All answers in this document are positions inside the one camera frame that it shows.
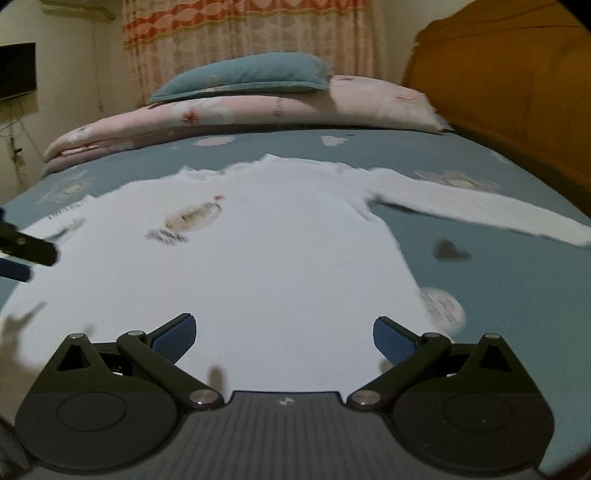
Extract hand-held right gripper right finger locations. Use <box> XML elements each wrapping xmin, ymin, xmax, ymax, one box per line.
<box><xmin>345</xmin><ymin>315</ymin><xmax>532</xmax><ymax>411</ymax></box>

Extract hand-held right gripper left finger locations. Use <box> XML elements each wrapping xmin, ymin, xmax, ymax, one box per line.
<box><xmin>44</xmin><ymin>312</ymin><xmax>227</xmax><ymax>411</ymax></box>

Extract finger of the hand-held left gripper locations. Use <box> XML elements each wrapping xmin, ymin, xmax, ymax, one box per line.
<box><xmin>0</xmin><ymin>256</ymin><xmax>34</xmax><ymax>283</ymax></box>
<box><xmin>0</xmin><ymin>217</ymin><xmax>60</xmax><ymax>267</ymax></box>

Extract white long-sleeved shirt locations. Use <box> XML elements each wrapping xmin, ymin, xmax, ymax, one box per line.
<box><xmin>0</xmin><ymin>154</ymin><xmax>591</xmax><ymax>393</ymax></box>

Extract bed with teal floral sheet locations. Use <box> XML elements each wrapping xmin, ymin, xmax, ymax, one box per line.
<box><xmin>0</xmin><ymin>129</ymin><xmax>591</xmax><ymax>480</ymax></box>

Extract pink floral folded quilt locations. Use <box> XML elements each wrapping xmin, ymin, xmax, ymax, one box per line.
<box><xmin>41</xmin><ymin>74</ymin><xmax>451</xmax><ymax>176</ymax></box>

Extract teal pillow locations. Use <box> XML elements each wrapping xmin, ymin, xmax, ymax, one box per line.
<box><xmin>148</xmin><ymin>52</ymin><xmax>333</xmax><ymax>104</ymax></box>

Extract wooden headboard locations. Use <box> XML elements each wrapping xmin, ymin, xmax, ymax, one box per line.
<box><xmin>402</xmin><ymin>0</ymin><xmax>591</xmax><ymax>208</ymax></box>

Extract patterned window curtain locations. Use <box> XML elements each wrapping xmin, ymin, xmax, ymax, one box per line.
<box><xmin>122</xmin><ymin>0</ymin><xmax>386</xmax><ymax>107</ymax></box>

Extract black wall cables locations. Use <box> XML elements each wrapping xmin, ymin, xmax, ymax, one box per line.
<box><xmin>0</xmin><ymin>104</ymin><xmax>28</xmax><ymax>185</ymax></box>

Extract black wall screen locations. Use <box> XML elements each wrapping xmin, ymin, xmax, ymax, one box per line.
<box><xmin>0</xmin><ymin>42</ymin><xmax>38</xmax><ymax>102</ymax></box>

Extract wall air conditioner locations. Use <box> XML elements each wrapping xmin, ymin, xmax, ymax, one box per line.
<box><xmin>39</xmin><ymin>0</ymin><xmax>116</xmax><ymax>21</ymax></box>

